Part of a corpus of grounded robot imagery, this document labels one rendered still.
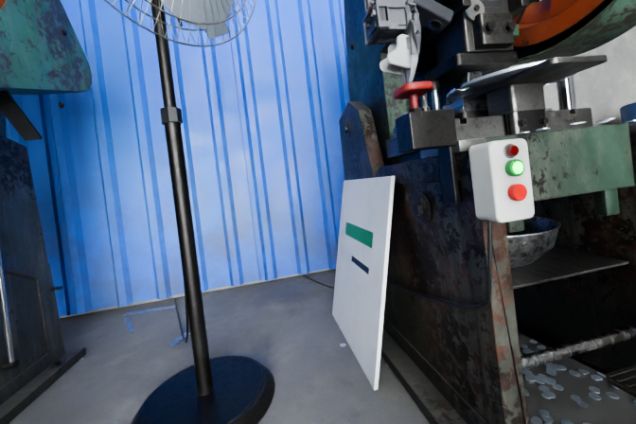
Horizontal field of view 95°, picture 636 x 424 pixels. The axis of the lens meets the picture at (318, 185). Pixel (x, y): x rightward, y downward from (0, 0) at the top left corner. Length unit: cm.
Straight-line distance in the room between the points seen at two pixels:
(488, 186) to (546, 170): 25
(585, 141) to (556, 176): 11
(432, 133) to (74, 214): 192
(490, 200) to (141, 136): 181
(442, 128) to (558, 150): 30
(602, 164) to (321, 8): 181
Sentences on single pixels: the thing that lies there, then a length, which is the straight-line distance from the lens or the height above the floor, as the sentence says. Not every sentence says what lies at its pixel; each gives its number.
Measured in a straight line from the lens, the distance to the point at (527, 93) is 88.
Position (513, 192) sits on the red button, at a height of 54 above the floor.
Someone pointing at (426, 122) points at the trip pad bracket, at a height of 68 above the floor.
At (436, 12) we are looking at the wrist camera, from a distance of 69.
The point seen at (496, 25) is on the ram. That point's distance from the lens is 97.
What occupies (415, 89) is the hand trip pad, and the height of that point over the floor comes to 75.
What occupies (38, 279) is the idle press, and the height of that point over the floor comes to 36.
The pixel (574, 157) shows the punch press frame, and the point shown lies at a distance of 86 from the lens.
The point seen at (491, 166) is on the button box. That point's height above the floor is 59.
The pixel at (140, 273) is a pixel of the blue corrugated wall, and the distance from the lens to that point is 206.
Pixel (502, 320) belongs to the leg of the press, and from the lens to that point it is 67.
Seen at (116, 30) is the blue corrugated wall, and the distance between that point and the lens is 225.
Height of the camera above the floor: 60
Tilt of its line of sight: 1 degrees down
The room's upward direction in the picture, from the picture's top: 7 degrees counter-clockwise
